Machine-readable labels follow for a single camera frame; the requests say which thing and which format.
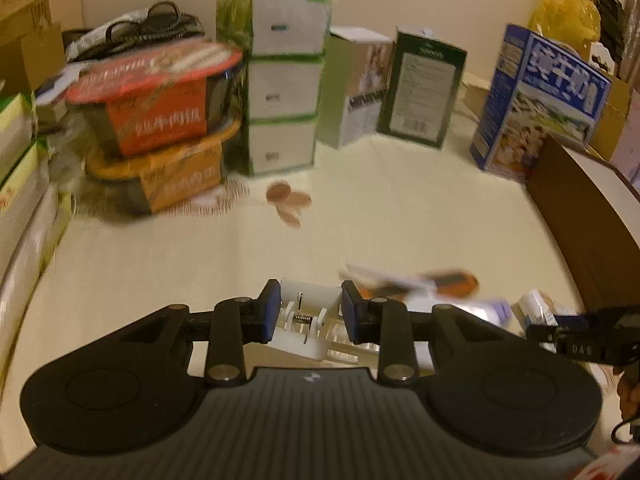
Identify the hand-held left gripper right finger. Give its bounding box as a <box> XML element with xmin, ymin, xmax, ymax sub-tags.
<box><xmin>341</xmin><ymin>280</ymin><xmax>521</xmax><ymax>387</ymax></box>

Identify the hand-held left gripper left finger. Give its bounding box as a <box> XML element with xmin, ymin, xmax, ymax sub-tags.
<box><xmin>100</xmin><ymin>279</ymin><xmax>281</xmax><ymax>387</ymax></box>

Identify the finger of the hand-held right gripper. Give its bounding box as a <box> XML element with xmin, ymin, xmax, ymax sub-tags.
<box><xmin>552</xmin><ymin>307</ymin><xmax>640</xmax><ymax>333</ymax></box>
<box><xmin>527</xmin><ymin>325</ymin><xmax>566</xmax><ymax>345</ymax></box>

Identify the white plastic spring clip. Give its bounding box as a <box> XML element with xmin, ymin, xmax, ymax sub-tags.
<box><xmin>272</xmin><ymin>277</ymin><xmax>363</xmax><ymax>363</ymax></box>

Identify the lavender squeeze tube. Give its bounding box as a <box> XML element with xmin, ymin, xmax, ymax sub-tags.
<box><xmin>447</xmin><ymin>297</ymin><xmax>512</xmax><ymax>328</ymax></box>

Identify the orange utility knife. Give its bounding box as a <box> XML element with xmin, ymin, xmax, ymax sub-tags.
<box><xmin>367</xmin><ymin>269</ymin><xmax>480</xmax><ymax>300</ymax></box>

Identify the person's right hand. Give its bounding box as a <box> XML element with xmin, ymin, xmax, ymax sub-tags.
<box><xmin>617</xmin><ymin>367</ymin><xmax>640</xmax><ymax>423</ymax></box>

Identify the clear plastic case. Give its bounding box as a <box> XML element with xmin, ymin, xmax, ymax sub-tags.
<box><xmin>517</xmin><ymin>289</ymin><xmax>563</xmax><ymax>328</ymax></box>

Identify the red white printed cloth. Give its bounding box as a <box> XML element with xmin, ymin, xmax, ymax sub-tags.
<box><xmin>575</xmin><ymin>447</ymin><xmax>640</xmax><ymax>480</ymax></box>

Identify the orange instant meal bowl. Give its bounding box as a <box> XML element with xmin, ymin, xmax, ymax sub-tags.
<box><xmin>86</xmin><ymin>120</ymin><xmax>242</xmax><ymax>216</ymax></box>

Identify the blue milk carton box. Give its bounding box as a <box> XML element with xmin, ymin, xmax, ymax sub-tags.
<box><xmin>470</xmin><ymin>24</ymin><xmax>612</xmax><ymax>183</ymax></box>

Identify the light green product box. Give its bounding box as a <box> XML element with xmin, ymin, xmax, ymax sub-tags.
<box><xmin>317</xmin><ymin>26</ymin><xmax>393</xmax><ymax>150</ymax></box>

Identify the yellow-brown cardboard carton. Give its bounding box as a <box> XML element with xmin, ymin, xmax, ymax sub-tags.
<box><xmin>585</xmin><ymin>42</ymin><xmax>635</xmax><ymax>161</ymax></box>

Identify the dark green product box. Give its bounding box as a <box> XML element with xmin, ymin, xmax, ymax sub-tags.
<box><xmin>376</xmin><ymin>26</ymin><xmax>468</xmax><ymax>150</ymax></box>

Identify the red instant meal bowl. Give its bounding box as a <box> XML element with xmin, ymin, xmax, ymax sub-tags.
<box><xmin>65</xmin><ymin>40</ymin><xmax>246</xmax><ymax>157</ymax></box>

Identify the stack of packaged rice bags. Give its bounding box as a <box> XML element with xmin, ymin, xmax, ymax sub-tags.
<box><xmin>0</xmin><ymin>92</ymin><xmax>76</xmax><ymax>361</ymax></box>

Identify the yellow plastic bag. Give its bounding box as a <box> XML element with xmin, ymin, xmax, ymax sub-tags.
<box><xmin>529</xmin><ymin>0</ymin><xmax>602</xmax><ymax>59</ymax></box>

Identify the black folding rack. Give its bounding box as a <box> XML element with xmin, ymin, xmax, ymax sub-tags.
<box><xmin>586</xmin><ymin>0</ymin><xmax>640</xmax><ymax>63</ymax></box>

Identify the brown corrugated cardboard box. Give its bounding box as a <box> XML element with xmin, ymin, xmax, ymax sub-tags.
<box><xmin>0</xmin><ymin>0</ymin><xmax>67</xmax><ymax>96</ymax></box>

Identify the bag with black rope handles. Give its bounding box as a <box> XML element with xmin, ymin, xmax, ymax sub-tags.
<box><xmin>64</xmin><ymin>1</ymin><xmax>207</xmax><ymax>63</ymax></box>

